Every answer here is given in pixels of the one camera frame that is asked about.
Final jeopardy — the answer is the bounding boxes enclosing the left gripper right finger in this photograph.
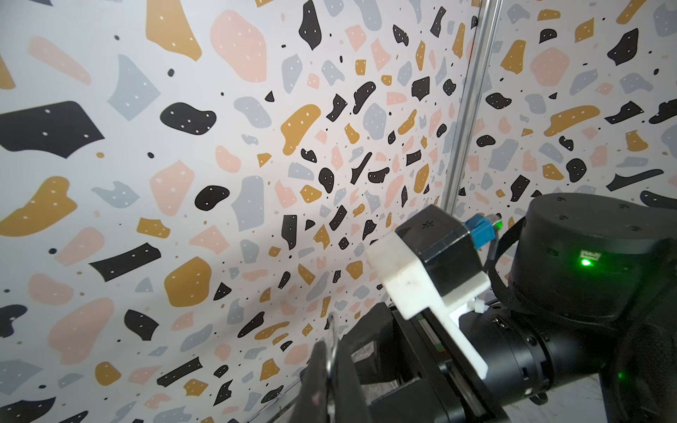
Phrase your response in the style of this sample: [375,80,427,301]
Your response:
[333,336,372,423]

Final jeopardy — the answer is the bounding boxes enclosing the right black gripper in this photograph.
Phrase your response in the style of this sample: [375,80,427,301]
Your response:
[348,302,508,422]

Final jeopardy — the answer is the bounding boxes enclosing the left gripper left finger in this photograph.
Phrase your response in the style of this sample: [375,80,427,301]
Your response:
[289,342,329,423]

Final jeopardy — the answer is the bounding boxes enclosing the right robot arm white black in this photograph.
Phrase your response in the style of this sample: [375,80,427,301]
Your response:
[347,193,676,422]

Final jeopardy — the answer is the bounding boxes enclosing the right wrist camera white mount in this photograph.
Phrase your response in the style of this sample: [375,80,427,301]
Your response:
[366,204,502,379]

